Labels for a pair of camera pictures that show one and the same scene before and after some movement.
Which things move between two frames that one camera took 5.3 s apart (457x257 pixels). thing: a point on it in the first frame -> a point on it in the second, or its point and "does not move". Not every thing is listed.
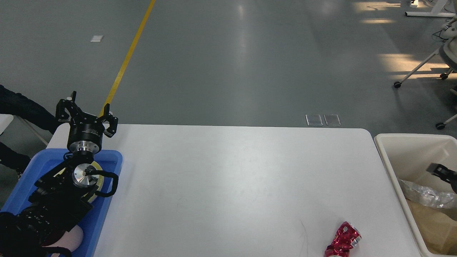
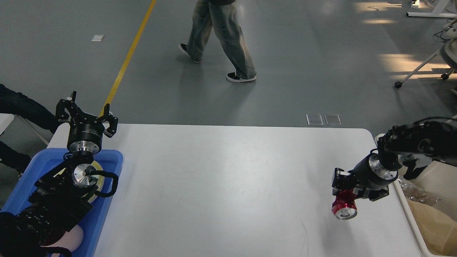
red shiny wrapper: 347,235 -> 344,207
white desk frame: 437,7 does not move
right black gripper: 442,172 -> 371,176
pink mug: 71,240 does not move
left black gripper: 85,137 does not move
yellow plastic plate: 100,185 does not move
